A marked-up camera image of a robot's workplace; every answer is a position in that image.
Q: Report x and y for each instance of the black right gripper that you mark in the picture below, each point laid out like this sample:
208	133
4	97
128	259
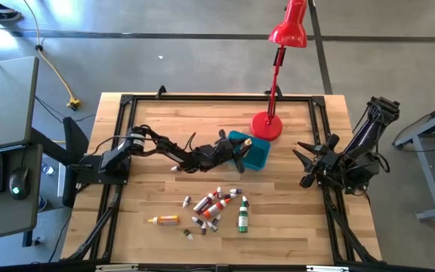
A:
325	162

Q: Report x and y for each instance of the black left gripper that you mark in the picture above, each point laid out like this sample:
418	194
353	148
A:
217	155

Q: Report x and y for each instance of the teal plastic bin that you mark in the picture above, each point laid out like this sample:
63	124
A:
259	155

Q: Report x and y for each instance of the small red dropper bottle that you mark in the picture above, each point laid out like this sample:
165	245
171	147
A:
204	228
229	196

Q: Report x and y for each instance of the small dark dropper bottle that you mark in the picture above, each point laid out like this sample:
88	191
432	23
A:
187	234
219	193
245	201
197	221

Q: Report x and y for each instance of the orange-capped red bottle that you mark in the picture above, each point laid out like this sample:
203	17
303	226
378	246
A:
216	209

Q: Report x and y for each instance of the red-capped dark red bottle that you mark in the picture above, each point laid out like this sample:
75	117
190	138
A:
204	203

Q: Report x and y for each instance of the large green coloring bottle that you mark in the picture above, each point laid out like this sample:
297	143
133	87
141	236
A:
243	221

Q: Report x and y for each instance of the small purple dropper bottle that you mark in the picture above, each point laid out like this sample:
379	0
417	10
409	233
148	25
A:
216	220

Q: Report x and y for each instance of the small green dropper bottle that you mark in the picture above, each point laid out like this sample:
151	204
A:
211	226

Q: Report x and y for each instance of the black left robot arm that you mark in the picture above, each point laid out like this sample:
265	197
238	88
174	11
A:
172	149

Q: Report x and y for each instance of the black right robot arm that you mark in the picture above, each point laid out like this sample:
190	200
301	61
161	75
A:
364	136

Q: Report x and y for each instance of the red desk lamp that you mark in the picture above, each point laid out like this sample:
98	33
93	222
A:
266	126

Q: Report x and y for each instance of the grey metal table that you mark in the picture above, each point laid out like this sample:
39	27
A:
427	177

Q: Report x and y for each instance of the black desk base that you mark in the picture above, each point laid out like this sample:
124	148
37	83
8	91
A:
73	130

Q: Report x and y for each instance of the clear plastic bottle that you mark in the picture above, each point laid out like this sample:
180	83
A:
47	169

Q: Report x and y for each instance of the black computer mouse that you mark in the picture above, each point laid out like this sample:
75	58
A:
18	183

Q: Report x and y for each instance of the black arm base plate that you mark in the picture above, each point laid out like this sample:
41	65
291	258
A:
89	172
334	185

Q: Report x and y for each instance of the black aluminium table frame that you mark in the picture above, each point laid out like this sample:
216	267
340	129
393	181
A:
221	97

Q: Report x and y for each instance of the black frame bracket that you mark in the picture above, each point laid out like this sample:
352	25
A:
267	92
161	91

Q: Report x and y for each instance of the silver metal bracket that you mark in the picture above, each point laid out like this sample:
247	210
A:
115	268
327	269

